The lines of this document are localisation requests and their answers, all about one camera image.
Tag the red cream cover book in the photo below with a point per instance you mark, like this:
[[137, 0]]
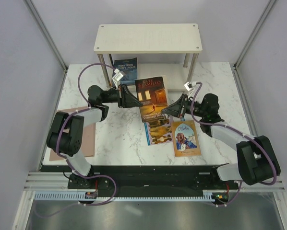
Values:
[[151, 92]]

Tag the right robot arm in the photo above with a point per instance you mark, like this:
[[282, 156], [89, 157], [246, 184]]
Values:
[[256, 160]]

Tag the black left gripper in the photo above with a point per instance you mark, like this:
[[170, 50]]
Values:
[[125, 99]]

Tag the white two-tier wooden shelf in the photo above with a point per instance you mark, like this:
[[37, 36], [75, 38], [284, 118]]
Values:
[[183, 38]]

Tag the Nineteen Eighty-Four book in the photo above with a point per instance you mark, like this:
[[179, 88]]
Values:
[[129, 68]]

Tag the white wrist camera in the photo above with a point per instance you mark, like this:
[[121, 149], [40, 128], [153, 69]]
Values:
[[190, 86], [118, 75]]

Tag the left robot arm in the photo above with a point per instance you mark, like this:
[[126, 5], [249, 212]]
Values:
[[66, 131]]

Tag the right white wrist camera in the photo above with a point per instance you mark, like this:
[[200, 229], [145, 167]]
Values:
[[190, 86]]

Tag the dog picture book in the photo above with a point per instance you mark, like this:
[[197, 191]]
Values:
[[158, 132]]

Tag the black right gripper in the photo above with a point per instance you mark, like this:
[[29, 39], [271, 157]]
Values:
[[176, 109]]

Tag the Othello book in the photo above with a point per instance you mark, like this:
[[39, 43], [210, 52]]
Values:
[[186, 142]]

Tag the white slotted cable duct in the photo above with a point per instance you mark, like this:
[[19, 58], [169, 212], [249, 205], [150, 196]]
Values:
[[89, 197]]

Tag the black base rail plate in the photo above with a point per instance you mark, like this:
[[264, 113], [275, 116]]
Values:
[[158, 181]]

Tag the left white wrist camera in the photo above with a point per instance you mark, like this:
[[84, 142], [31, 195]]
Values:
[[118, 75]]

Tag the pink file folder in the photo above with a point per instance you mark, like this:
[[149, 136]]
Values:
[[88, 143]]

